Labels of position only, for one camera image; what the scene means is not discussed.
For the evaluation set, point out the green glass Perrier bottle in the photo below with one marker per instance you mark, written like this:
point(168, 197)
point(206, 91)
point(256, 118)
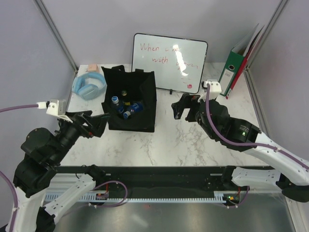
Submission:
point(125, 97)

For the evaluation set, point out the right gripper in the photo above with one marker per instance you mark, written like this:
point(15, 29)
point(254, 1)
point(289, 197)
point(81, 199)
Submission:
point(187, 101)

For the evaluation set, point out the whiteboard with red writing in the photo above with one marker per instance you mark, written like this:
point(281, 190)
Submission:
point(176, 62)

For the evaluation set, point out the left aluminium frame post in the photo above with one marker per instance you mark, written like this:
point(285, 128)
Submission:
point(47, 17)

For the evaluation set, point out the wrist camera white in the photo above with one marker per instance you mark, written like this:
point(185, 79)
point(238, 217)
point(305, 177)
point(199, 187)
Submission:
point(214, 88)
point(56, 108)

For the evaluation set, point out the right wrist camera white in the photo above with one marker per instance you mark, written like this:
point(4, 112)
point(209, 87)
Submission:
point(214, 88)

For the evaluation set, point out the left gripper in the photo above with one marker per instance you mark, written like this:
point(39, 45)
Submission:
point(79, 118)

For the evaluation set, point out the green lever arch binder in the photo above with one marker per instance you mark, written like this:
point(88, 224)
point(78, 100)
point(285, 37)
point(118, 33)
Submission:
point(231, 65)

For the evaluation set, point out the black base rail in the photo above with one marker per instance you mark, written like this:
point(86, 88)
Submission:
point(177, 180)

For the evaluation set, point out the aluminium frame post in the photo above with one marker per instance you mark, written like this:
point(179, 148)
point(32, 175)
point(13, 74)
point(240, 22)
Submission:
point(47, 17)
point(281, 6)

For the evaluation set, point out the red binder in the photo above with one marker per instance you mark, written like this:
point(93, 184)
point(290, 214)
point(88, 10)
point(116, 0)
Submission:
point(239, 72)

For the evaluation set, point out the small pink box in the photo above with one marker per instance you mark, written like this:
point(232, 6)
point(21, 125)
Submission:
point(93, 68)

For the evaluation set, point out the white slotted cable duct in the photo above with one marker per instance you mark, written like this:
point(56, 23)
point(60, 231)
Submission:
point(204, 197)

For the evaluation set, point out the light blue headphones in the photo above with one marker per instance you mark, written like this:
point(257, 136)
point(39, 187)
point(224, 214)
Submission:
point(88, 91)

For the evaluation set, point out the black canvas bag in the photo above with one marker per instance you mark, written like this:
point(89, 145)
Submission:
point(130, 99)

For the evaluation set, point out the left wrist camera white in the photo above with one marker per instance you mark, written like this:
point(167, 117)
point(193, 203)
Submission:
point(56, 108)

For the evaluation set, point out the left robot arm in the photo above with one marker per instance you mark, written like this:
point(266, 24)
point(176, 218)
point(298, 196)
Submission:
point(44, 152)

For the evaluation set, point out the right aluminium frame post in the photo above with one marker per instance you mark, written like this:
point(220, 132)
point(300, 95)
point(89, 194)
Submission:
point(281, 6)

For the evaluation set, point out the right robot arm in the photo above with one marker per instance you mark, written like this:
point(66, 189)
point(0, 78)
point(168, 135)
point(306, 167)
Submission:
point(288, 173)

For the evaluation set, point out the blue label water bottle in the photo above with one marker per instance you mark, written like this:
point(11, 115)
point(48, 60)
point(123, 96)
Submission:
point(117, 105)

